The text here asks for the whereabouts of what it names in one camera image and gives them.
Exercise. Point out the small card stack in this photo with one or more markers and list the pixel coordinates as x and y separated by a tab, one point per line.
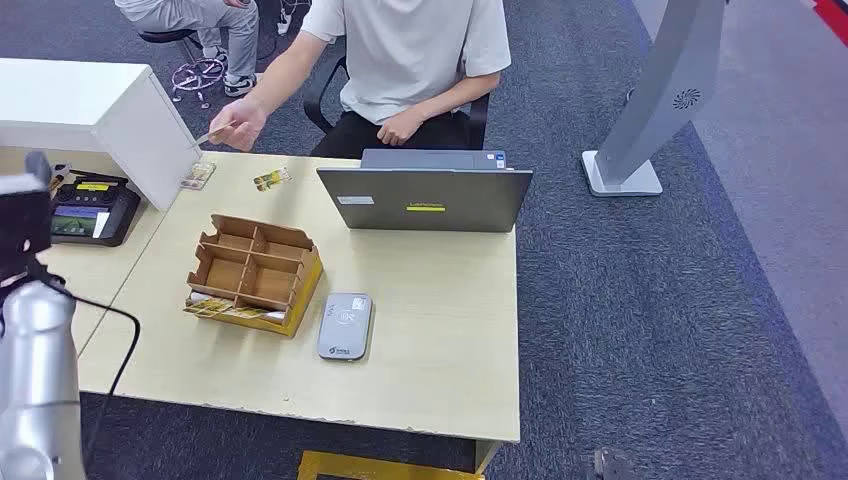
197	175

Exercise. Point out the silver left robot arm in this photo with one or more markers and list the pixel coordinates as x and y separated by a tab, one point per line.
36	371

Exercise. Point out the black office chair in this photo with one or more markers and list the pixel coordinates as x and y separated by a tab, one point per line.
324	99

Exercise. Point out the person's left hand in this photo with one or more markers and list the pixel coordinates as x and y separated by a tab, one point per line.
397	127

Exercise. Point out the person's right forearm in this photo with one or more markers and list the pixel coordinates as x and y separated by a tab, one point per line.
285	76

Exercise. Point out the black robot foot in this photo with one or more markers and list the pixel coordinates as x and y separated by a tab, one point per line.
609	464

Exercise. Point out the person's left forearm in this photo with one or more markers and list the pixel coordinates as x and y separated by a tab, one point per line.
457	96

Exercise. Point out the black controller with screen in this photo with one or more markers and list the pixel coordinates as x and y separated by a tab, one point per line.
93	212

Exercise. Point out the red strip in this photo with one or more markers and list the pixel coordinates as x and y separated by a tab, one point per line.
831	16

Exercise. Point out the person's right hand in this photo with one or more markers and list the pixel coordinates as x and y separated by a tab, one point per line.
242	122

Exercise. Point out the white cabinet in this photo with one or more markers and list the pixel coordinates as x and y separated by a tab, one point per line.
99	112

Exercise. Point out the white power strip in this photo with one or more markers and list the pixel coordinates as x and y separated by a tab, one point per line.
283	23

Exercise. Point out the small grey orange tool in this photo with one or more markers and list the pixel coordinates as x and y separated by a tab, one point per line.
58	175

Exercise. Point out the grey laptop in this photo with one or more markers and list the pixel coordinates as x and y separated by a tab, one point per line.
424	199

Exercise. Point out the cardboard divider box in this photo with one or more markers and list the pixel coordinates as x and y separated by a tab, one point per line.
255	272

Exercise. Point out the background person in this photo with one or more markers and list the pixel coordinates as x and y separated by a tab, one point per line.
199	26

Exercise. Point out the grey kiosk stand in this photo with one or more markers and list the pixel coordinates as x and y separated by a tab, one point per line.
656	93

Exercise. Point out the ID card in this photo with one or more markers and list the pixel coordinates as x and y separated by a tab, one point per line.
210	136

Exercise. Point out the seated person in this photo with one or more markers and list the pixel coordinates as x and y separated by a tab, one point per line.
404	60

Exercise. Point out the purple stool base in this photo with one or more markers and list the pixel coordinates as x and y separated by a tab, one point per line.
195	73

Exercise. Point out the black round stool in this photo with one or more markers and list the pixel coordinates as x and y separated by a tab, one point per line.
166	36

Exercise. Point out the grey card reader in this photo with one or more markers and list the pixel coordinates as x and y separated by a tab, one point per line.
344	326

